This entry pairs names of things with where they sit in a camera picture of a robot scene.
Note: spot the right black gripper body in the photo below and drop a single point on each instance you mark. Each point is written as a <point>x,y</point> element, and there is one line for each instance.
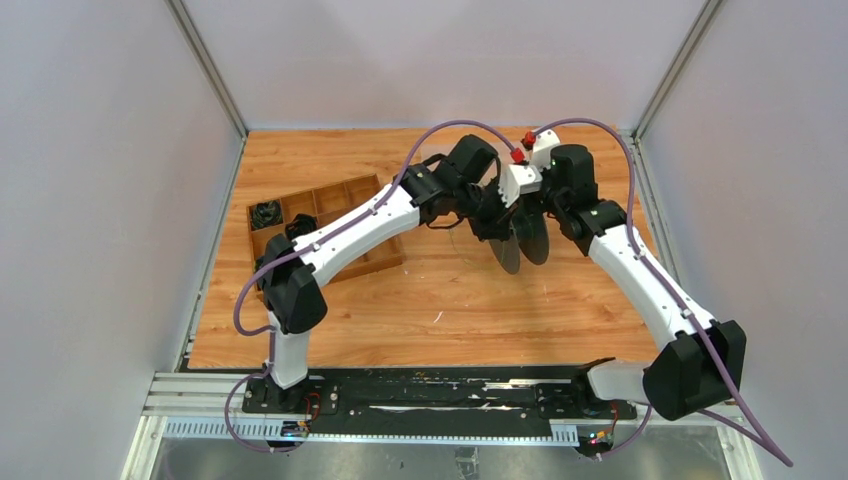
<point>539,202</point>

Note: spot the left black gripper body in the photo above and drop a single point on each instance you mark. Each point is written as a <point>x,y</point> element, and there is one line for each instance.
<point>486,209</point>

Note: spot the dark grey spool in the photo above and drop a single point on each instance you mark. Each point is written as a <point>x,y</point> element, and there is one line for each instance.
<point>528,239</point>

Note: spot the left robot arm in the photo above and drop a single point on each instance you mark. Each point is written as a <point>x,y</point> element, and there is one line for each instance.
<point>294,271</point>

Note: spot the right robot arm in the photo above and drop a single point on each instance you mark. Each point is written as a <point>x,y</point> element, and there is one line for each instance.
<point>700,359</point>

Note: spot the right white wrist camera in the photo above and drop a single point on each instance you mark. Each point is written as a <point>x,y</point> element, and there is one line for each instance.
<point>546,144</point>

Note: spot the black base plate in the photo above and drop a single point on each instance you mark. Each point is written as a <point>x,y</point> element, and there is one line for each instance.
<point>513,403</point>

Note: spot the aluminium frame rail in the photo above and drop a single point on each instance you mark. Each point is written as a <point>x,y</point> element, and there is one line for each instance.
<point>192,427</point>

